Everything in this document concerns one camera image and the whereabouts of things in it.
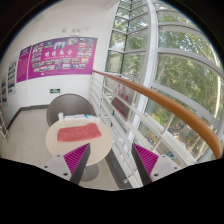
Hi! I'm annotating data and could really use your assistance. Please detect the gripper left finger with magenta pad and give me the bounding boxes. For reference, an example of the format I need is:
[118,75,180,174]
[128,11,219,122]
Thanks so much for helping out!
[43,144,91,184]

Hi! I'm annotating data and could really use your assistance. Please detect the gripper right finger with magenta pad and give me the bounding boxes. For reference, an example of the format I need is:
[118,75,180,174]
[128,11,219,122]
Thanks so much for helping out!
[131,143,180,185]

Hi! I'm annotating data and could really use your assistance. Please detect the pink folded towel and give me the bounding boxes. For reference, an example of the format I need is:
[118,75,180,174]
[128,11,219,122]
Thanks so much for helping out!
[57,123,102,142]

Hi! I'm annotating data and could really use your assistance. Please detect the round white table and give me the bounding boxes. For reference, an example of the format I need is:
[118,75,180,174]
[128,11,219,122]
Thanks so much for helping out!
[46,117,113,182]

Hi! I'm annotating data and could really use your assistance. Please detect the white box on table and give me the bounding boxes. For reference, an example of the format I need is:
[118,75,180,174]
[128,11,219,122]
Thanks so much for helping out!
[64,114,85,120]

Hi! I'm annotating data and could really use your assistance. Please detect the small white bottle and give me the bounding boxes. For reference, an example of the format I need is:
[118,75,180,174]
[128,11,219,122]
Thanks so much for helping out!
[58,112,64,121]

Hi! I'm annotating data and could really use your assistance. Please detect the white metal railing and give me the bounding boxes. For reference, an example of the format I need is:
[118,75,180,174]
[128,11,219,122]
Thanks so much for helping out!
[90,73,214,188]

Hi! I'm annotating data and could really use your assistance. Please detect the grey round-backed chair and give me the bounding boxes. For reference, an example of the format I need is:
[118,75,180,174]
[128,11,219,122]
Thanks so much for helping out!
[46,94,96,126]

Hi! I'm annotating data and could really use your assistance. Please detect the orange wooden handrail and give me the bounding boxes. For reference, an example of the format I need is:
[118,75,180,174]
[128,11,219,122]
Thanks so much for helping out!
[93,70,222,159]

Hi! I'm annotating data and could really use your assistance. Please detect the red sign behind railing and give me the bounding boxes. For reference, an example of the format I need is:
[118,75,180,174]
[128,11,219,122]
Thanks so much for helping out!
[111,83,129,119]

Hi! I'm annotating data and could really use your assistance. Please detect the green exit sign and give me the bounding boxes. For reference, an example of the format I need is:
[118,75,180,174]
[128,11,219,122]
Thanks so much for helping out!
[50,89,61,94]

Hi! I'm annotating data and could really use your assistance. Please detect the white photo notice board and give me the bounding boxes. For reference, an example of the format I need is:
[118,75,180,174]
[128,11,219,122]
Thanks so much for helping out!
[8,60,17,95]

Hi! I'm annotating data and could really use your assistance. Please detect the large magenta wall poster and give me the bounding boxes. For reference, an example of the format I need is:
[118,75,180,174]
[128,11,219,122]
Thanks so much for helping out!
[28,37,97,79]

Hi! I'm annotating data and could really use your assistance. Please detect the narrow magenta wall poster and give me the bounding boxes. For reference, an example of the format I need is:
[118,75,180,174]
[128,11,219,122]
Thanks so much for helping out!
[16,47,31,83]

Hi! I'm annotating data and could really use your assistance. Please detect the curved glass window frame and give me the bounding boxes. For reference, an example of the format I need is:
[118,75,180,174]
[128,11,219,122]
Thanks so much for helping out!
[105,0,224,166]

